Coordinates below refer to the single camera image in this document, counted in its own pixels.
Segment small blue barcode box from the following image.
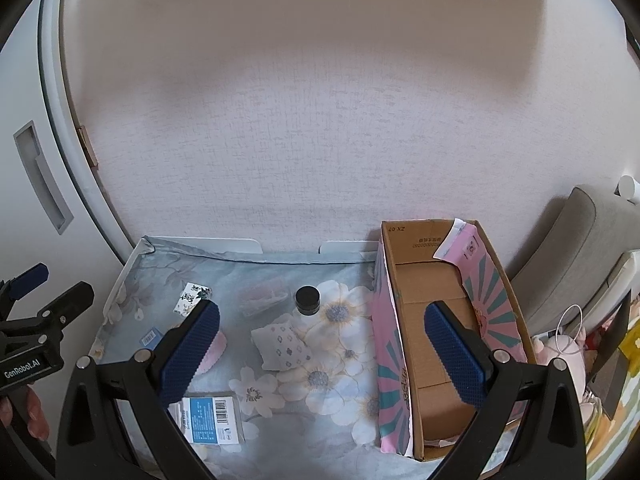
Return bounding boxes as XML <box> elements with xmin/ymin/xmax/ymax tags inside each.
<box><xmin>140</xmin><ymin>327</ymin><xmax>163</xmax><ymax>350</ymax></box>

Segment blue white medicine box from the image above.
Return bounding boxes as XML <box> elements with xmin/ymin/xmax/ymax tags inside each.
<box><xmin>168</xmin><ymin>396</ymin><xmax>243</xmax><ymax>445</ymax></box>

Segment floral white small box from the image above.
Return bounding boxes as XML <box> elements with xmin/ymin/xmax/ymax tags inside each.
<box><xmin>174</xmin><ymin>283</ymin><xmax>212</xmax><ymax>318</ymax></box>

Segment pink fluffy scrunchie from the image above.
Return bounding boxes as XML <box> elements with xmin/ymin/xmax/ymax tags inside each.
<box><xmin>195</xmin><ymin>332</ymin><xmax>227</xmax><ymax>376</ymax></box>

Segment clear plastic packet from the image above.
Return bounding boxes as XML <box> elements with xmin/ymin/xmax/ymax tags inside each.
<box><xmin>238</xmin><ymin>280</ymin><xmax>290</xmax><ymax>318</ymax></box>

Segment white patterned sock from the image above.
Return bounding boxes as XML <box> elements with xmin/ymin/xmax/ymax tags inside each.
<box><xmin>250</xmin><ymin>322</ymin><xmax>311</xmax><ymax>372</ymax></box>

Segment black round jar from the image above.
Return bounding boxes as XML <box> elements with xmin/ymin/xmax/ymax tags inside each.
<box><xmin>294</xmin><ymin>285</ymin><xmax>320</xmax><ymax>316</ymax></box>

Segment person's left hand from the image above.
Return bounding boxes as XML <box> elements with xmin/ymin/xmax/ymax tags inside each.
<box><xmin>0</xmin><ymin>386</ymin><xmax>50</xmax><ymax>442</ymax></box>

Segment yellow striped bedding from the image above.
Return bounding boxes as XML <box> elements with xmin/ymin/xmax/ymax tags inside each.
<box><xmin>587</xmin><ymin>300</ymin><xmax>639</xmax><ymax>479</ymax></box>

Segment white wardrobe door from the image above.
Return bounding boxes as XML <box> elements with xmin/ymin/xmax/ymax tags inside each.
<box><xmin>0</xmin><ymin>0</ymin><xmax>132</xmax><ymax>441</ymax></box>

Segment dark triangular object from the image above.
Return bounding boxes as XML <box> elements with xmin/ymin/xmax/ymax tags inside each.
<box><xmin>588</xmin><ymin>292</ymin><xmax>631</xmax><ymax>419</ymax></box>

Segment pink plush toy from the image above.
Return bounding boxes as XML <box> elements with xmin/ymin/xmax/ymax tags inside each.
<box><xmin>533</xmin><ymin>328</ymin><xmax>587</xmax><ymax>403</ymax></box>

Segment brown door hinge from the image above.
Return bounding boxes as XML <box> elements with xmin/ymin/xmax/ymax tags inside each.
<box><xmin>76</xmin><ymin>125</ymin><xmax>99</xmax><ymax>169</ymax></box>

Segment floral blue cloth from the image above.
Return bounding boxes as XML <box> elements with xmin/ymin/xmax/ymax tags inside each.
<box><xmin>91</xmin><ymin>237</ymin><xmax>437</xmax><ymax>479</ymax></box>

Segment grey headboard cushion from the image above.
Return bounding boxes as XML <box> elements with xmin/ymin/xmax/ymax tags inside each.
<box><xmin>511</xmin><ymin>185</ymin><xmax>639</xmax><ymax>335</ymax></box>

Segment pink patterned cardboard box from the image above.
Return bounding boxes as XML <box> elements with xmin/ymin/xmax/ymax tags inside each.
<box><xmin>371</xmin><ymin>219</ymin><xmax>535</xmax><ymax>460</ymax></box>

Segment white cable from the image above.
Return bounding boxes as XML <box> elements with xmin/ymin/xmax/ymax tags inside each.
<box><xmin>552</xmin><ymin>302</ymin><xmax>586</xmax><ymax>346</ymax></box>

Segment grey recessed door handle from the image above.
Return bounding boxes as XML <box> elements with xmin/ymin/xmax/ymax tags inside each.
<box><xmin>14</xmin><ymin>122</ymin><xmax>74</xmax><ymax>235</ymax></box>

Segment white round wall knob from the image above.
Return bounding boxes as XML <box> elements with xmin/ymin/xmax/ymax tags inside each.
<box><xmin>617</xmin><ymin>174</ymin><xmax>640</xmax><ymax>204</ymax></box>

